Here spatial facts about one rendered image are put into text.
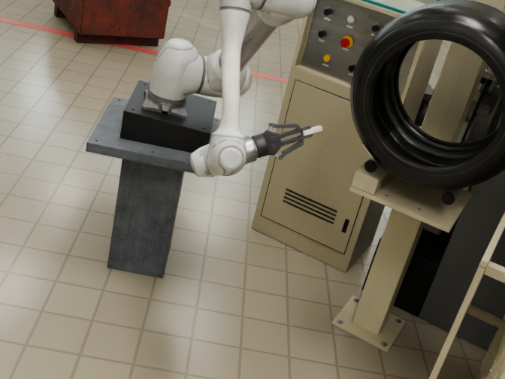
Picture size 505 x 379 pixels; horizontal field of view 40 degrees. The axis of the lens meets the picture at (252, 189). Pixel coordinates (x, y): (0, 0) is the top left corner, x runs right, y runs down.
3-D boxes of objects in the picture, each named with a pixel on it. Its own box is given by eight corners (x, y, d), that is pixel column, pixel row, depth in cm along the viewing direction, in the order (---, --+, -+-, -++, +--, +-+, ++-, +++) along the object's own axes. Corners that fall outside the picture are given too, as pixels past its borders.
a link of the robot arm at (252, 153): (237, 163, 233) (255, 159, 234) (243, 168, 224) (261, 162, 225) (231, 137, 231) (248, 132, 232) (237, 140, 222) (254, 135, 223)
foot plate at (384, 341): (352, 296, 328) (353, 292, 327) (405, 322, 319) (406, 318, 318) (331, 324, 306) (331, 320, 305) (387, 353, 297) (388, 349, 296)
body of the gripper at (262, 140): (248, 134, 231) (274, 125, 232) (254, 158, 233) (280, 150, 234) (252, 136, 224) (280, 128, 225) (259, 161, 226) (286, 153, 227)
